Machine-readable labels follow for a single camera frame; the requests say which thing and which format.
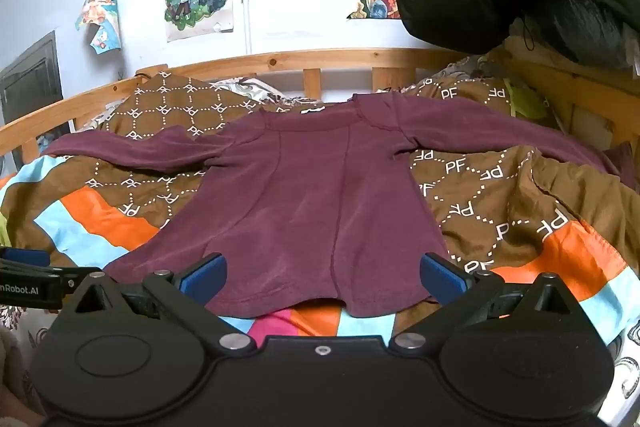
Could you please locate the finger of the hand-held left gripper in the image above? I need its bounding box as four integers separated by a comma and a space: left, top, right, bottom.
0, 247, 103, 294

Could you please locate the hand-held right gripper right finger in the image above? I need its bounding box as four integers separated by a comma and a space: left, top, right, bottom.
389, 252, 584, 355

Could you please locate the dark wall panel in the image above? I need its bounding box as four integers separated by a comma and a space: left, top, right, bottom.
0, 31, 64, 128

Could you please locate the small curled cartoon poster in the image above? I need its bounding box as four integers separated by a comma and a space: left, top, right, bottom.
75, 0, 122, 56

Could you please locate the grey furry cloth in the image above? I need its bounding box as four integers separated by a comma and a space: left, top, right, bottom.
542, 0, 640, 70

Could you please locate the wooden bed frame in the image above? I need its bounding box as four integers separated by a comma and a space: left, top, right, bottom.
0, 34, 640, 158

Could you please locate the fringed floral cloth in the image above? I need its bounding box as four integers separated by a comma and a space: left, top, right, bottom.
0, 302, 68, 360

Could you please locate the maroon long-sleeved shirt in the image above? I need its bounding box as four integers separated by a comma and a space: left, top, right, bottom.
45, 93, 625, 320

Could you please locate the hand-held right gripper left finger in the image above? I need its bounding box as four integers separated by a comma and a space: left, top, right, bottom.
59, 252, 253, 355

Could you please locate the brown patterned striped blanket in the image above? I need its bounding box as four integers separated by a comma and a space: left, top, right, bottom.
0, 72, 640, 358

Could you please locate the yellow-green cloth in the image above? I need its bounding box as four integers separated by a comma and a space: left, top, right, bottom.
504, 79, 552, 121

